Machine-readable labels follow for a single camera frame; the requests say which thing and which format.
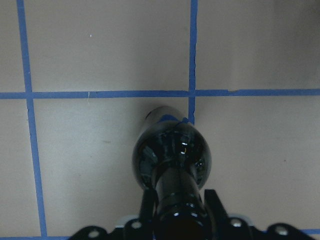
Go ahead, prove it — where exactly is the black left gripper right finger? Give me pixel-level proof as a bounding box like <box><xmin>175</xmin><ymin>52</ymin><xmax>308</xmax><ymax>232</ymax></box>
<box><xmin>204</xmin><ymin>189</ymin><xmax>229</xmax><ymax>222</ymax></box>

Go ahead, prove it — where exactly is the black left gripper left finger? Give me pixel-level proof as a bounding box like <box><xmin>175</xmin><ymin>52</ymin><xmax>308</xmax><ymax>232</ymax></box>
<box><xmin>138</xmin><ymin>189</ymin><xmax>156</xmax><ymax>223</ymax></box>

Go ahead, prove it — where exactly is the dark wine bottle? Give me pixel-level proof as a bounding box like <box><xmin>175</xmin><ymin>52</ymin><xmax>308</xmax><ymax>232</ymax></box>
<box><xmin>132</xmin><ymin>106</ymin><xmax>212</xmax><ymax>240</ymax></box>

